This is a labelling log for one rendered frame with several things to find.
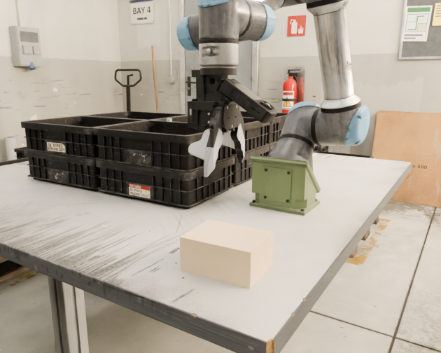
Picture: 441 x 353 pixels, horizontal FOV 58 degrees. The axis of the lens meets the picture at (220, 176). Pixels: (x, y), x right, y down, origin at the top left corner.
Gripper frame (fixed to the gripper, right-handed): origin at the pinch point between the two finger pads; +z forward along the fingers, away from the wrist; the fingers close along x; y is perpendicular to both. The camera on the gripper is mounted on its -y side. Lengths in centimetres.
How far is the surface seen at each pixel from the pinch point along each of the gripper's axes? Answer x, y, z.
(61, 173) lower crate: -30, 85, 16
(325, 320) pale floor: -98, -1, 91
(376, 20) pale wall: -349, 23, -71
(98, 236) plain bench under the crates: 0.4, 36.9, 21.1
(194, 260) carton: 6.0, 4.4, 18.0
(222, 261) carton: 6.0, -1.9, 16.8
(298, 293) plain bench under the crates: 3.4, -16.7, 21.1
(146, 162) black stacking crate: -28, 43, 7
